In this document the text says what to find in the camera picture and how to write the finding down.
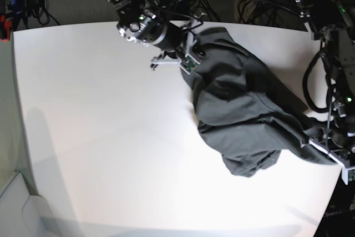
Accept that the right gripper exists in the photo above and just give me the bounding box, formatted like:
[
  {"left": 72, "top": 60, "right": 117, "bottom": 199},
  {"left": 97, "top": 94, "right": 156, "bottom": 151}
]
[{"left": 116, "top": 14, "right": 183, "bottom": 53}]

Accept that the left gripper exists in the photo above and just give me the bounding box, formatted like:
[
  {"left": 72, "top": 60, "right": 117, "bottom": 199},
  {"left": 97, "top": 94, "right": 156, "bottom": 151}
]
[{"left": 330, "top": 100, "right": 354, "bottom": 159}]

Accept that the dark grey t-shirt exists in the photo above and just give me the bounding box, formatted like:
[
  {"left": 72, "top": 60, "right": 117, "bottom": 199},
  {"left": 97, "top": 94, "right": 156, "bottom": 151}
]
[{"left": 183, "top": 27, "right": 334, "bottom": 178}]

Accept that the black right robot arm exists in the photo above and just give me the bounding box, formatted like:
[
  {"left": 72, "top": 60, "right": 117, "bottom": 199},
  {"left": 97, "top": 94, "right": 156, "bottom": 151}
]
[{"left": 106, "top": 0, "right": 183, "bottom": 53}]

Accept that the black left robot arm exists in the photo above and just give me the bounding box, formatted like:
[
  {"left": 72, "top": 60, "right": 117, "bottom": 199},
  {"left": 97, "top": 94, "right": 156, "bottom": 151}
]
[{"left": 294, "top": 0, "right": 354, "bottom": 160}]

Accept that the red clamp tool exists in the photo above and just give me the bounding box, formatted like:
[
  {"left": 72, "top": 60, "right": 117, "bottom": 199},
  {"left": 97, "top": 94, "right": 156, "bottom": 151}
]
[{"left": 1, "top": 14, "right": 12, "bottom": 42}]

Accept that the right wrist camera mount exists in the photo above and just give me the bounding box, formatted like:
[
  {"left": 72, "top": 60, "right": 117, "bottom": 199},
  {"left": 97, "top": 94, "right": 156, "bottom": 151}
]
[{"left": 150, "top": 12, "right": 206, "bottom": 75}]

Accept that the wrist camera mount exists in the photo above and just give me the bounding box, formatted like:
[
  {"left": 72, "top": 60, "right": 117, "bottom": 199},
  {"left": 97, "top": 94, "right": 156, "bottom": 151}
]
[
  {"left": 301, "top": 137, "right": 354, "bottom": 185},
  {"left": 150, "top": 12, "right": 206, "bottom": 75}
]

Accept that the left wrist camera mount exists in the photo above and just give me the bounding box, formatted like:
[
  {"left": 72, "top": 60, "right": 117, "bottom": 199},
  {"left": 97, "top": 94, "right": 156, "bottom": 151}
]
[{"left": 301, "top": 137, "right": 354, "bottom": 185}]

